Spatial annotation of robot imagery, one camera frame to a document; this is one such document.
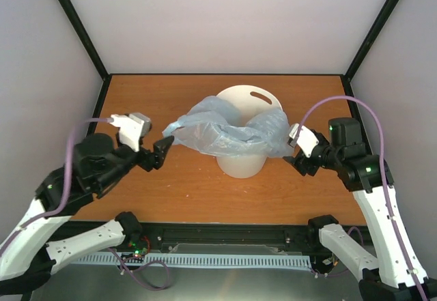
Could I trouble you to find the translucent blue trash bag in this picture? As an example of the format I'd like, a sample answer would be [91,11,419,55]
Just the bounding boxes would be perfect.
[163,96,294,158]

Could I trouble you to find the white plastic trash bin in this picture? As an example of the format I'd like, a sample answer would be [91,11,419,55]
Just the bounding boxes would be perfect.
[216,85,282,179]

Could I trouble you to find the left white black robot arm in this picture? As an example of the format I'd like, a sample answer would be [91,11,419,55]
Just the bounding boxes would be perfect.
[1,133,174,296]

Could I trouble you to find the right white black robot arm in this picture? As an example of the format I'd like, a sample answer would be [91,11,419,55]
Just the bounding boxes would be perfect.
[285,117,436,300]

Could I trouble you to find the green lit circuit board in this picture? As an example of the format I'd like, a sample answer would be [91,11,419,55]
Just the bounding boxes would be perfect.
[128,240,150,257]

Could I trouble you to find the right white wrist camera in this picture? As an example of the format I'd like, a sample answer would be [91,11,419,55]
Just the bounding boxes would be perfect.
[287,123,319,158]

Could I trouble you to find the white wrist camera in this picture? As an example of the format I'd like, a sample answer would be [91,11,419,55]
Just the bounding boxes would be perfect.
[110,113,152,152]
[287,123,319,158]

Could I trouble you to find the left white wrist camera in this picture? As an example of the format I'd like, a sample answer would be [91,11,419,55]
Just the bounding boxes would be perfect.
[110,113,152,152]

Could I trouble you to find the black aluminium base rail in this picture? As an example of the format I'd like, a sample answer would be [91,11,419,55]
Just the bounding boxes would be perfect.
[54,221,409,253]

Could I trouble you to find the light blue slotted cable duct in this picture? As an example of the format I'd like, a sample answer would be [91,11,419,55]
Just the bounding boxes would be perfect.
[74,251,311,271]

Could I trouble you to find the grey metal base plate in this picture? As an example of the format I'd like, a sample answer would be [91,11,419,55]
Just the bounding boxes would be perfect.
[30,246,361,300]

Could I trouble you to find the right black frame post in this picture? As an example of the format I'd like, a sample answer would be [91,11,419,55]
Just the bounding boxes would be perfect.
[344,0,400,82]

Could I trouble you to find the black frame post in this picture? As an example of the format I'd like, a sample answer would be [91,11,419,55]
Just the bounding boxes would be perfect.
[344,0,400,82]
[57,0,110,81]

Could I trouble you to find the left black frame post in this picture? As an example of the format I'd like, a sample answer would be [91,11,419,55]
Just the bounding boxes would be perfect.
[57,0,110,81]

